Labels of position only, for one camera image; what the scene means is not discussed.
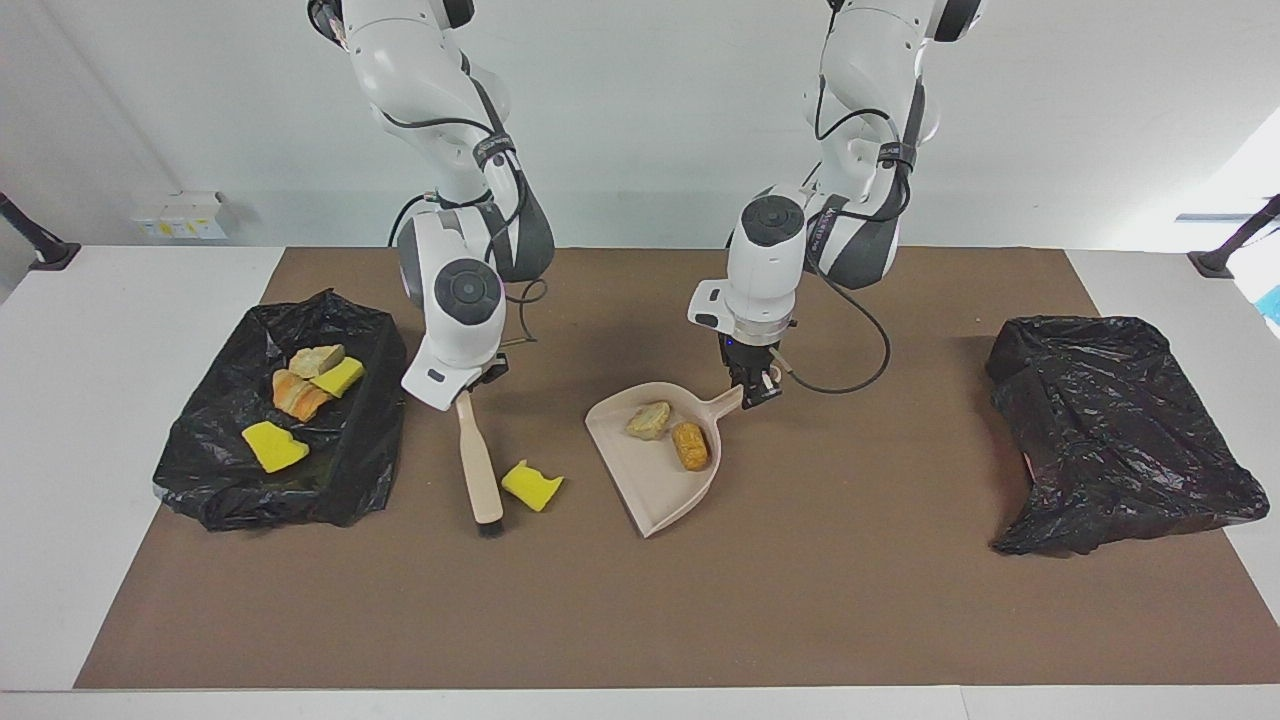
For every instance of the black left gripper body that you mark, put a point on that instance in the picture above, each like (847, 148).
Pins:
(748, 362)

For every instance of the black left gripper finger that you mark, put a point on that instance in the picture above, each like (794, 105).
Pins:
(773, 384)
(752, 396)

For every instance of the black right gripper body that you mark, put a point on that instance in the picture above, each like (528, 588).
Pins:
(488, 378)

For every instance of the brown bread chunk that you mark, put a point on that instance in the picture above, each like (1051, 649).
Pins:
(690, 446)

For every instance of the beige hand brush black bristles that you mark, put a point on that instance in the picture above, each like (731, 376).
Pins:
(482, 470)

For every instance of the pale bread chunk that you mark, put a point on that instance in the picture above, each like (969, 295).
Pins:
(315, 361)
(649, 421)

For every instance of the beige plastic dustpan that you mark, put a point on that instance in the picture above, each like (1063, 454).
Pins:
(650, 480)

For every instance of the green and yellow sponge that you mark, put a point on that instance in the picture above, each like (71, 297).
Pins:
(340, 377)

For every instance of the orange crust bread chunk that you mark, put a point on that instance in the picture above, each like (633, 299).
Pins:
(298, 395)

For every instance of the notched yellow sponge piece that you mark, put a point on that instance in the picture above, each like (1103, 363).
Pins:
(273, 447)

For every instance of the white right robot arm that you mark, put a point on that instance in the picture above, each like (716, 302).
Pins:
(460, 340)

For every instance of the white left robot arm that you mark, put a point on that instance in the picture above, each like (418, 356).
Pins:
(765, 280)

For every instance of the boxy black bag lined bin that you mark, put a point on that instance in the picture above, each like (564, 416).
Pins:
(340, 470)

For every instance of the crumpled black bag lined bin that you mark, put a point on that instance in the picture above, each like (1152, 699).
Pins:
(1100, 430)

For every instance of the brown table mat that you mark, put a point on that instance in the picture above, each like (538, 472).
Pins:
(500, 600)

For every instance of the light blue object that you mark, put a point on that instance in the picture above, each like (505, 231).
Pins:
(1273, 305)

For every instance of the white wall socket box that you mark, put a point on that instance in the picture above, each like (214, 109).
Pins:
(185, 215)

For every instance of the black camera stand leg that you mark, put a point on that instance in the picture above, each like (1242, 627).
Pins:
(45, 252)
(1220, 260)

